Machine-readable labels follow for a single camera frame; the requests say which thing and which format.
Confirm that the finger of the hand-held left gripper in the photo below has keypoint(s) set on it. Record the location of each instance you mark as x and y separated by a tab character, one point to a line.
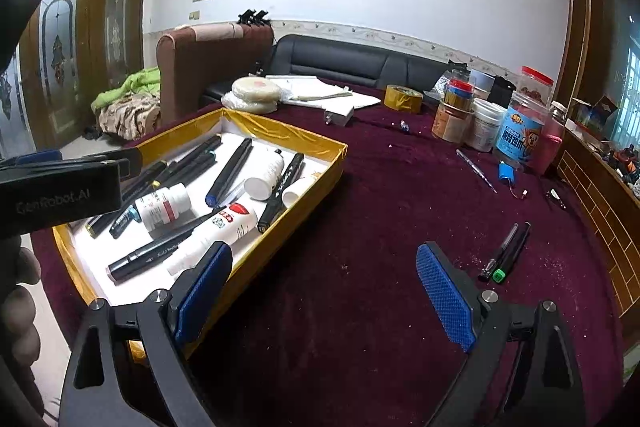
132	159
30	158

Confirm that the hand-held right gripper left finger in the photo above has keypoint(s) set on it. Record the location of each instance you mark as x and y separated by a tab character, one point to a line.
202	294

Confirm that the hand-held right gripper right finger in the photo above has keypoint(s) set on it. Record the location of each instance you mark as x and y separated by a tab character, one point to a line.
445	302

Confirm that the black marker olive cap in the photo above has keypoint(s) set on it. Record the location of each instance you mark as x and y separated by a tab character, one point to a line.
175	169

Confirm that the white pill bottle red label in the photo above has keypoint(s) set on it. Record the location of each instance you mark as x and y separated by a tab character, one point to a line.
160	209

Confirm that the black marker pink cap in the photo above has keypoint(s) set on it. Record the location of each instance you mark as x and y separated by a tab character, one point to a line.
160	249

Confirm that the black marker teal cap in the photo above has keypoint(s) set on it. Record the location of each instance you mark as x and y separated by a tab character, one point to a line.
200	162

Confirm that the white bottle red green label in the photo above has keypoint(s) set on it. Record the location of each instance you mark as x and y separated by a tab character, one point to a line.
225	227

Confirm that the clear gel pen black grip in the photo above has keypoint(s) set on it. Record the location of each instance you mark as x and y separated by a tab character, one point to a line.
500	249

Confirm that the black marker green cap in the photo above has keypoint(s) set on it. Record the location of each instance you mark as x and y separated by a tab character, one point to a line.
512	252

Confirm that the plain white pill bottle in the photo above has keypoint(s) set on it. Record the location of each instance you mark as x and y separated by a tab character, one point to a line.
262	177

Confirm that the white glue bottle orange cap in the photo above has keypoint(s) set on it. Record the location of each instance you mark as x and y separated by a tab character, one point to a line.
297	192

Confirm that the gold cardboard box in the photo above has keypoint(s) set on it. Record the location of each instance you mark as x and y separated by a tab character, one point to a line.
310	142

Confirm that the person's left hand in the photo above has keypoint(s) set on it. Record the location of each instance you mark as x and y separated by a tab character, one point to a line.
17	307

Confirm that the striped printed blanket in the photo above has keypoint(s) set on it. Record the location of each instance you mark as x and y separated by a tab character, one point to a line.
127	117

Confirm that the green cloth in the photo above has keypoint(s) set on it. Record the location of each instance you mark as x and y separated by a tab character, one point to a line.
125	84

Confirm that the brown armchair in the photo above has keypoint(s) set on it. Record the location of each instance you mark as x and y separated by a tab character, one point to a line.
200	67

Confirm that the wooden glass doors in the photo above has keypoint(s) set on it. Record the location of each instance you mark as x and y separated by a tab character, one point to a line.
75	47

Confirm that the silver pen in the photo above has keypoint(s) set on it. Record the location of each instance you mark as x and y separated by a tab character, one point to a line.
475	169

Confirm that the round white packages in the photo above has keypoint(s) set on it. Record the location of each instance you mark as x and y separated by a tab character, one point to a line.
252	92

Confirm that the blue battery pack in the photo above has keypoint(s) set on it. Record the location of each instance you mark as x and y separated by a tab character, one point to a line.
508	171

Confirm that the black white nail clipper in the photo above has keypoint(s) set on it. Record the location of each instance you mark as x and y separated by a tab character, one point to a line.
556	198

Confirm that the white plastic tub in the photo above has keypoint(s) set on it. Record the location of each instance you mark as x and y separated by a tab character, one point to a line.
485	127

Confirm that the clear jar blue label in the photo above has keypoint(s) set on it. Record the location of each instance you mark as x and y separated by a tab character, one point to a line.
520	137

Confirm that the black clips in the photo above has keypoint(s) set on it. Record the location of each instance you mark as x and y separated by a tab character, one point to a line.
253	17

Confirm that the pink knit sleeved bottle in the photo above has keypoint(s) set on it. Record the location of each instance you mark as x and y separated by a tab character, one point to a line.
550	142

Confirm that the white papers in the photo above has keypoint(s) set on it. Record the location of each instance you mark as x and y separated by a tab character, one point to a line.
320	92

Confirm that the yellow tape roll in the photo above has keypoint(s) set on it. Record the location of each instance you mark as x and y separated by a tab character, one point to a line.
404	99

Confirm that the stack of coloured tape rolls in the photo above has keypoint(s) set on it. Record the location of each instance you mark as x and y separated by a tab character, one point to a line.
459	94

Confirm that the white charger adapter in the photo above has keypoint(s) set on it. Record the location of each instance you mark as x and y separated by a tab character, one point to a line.
340	117

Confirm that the grey cup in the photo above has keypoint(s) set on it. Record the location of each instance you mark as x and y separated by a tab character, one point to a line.
481	83

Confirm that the clutter of small toys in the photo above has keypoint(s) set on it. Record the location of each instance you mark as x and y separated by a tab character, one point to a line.
622	164

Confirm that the clear jar red lid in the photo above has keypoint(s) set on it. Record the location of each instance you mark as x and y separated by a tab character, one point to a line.
535	84

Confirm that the colourful cardboard box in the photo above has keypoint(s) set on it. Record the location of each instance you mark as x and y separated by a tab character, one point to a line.
592	117

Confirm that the black sofa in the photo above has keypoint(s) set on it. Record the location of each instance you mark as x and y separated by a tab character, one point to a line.
350	62

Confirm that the window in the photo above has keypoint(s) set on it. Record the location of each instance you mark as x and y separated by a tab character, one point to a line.
629	97

